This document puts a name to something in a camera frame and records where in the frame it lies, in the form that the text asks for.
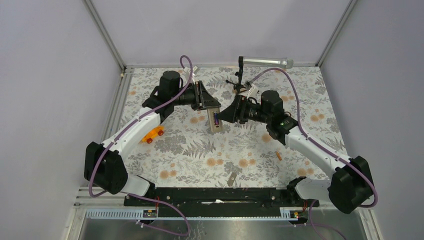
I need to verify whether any orange battery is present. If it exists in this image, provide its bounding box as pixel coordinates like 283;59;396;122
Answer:
275;151;283;161

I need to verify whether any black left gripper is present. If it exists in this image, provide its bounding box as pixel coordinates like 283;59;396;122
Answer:
171;80;221;111

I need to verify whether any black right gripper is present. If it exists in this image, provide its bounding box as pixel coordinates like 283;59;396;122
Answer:
215;94;271;125

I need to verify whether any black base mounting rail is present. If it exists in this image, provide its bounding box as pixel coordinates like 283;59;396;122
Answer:
123;184;320;219

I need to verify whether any black tripod microphone stand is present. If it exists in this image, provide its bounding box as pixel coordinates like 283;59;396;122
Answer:
225;64;248;95

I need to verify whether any blue battery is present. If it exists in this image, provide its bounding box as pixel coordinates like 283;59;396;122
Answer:
213;112;220;126

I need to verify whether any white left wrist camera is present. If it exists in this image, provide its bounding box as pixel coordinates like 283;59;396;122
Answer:
183;65;198;74

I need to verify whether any floral patterned table mat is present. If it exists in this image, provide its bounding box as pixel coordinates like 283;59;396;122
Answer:
123;67;346;188

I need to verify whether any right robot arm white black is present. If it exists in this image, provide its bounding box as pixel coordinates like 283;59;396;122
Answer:
216;90;378;214

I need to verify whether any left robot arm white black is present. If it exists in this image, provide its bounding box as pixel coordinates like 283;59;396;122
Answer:
84;70;221;206

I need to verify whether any orange toy car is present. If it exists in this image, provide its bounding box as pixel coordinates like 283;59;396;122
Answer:
141;125;165;144

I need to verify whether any beige remote control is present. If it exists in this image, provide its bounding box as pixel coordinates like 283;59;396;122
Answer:
207;107;223;133

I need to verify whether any beige battery cover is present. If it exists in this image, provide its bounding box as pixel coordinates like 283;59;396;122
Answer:
227;172;237;187

